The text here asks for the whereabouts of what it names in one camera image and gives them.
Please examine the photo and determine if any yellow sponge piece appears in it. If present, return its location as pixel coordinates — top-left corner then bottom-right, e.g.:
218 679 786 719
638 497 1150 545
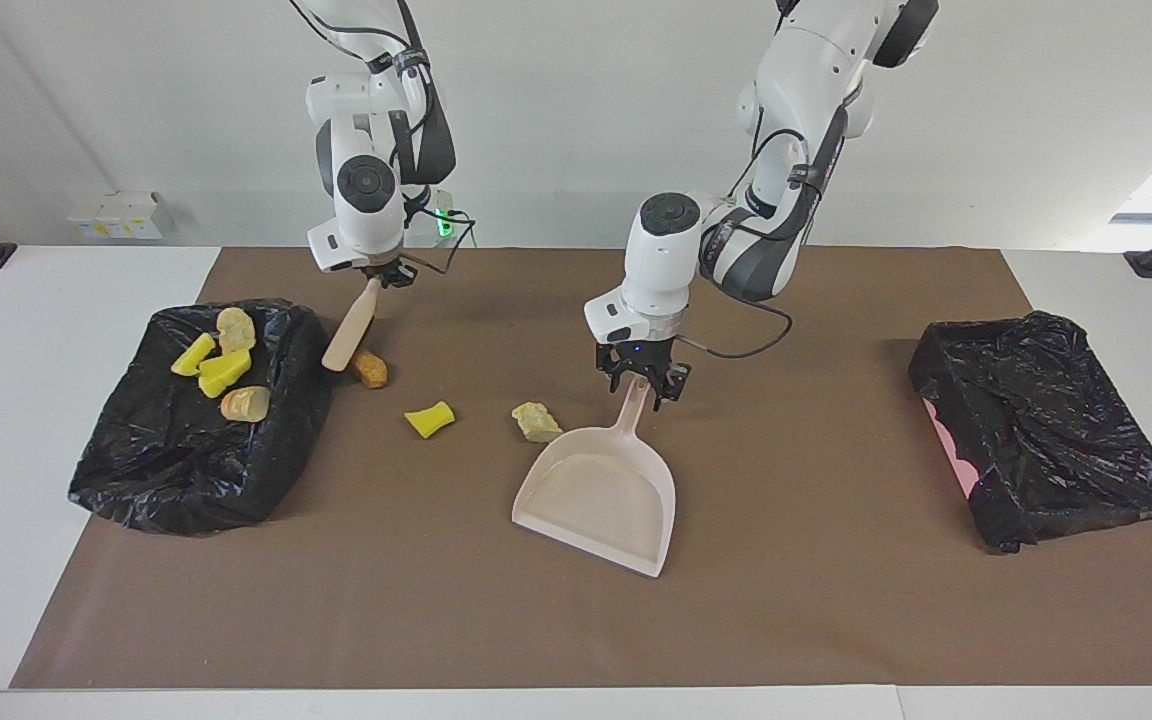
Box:
198 348 253 399
404 401 457 440
171 332 217 377

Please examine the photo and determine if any black trash bag bin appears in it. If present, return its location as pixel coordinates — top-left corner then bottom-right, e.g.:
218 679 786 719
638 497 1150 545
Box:
68 298 335 536

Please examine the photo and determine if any brown table mat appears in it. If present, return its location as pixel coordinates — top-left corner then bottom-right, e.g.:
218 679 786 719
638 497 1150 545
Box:
9 247 1152 691

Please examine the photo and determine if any beige brush with black bristles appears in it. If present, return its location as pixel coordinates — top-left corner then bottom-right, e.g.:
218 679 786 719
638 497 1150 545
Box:
321 277 384 373

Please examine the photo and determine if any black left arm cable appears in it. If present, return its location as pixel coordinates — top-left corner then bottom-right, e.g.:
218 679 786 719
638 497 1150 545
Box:
676 300 795 359

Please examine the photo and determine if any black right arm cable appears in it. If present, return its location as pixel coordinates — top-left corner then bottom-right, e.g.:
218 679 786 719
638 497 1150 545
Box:
291 0 477 276

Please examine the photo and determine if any black trash bag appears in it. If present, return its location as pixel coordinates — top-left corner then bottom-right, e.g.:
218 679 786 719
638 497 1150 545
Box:
908 311 1152 554

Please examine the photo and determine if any white wall socket box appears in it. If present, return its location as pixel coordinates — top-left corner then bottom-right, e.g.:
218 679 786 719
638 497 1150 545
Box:
68 190 169 241

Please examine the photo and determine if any pink plastic bin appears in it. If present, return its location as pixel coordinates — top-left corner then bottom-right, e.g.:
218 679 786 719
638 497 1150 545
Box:
921 398 982 496

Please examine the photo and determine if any pale beige lump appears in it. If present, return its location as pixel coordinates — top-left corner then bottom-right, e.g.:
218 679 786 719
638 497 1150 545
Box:
215 306 257 355
511 401 565 443
220 385 272 423

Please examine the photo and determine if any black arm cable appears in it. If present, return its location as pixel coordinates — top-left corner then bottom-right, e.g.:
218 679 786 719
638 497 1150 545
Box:
676 300 795 359
291 0 477 276

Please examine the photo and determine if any beige plastic dustpan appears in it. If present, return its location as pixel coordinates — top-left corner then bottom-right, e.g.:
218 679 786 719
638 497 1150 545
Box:
511 377 677 579

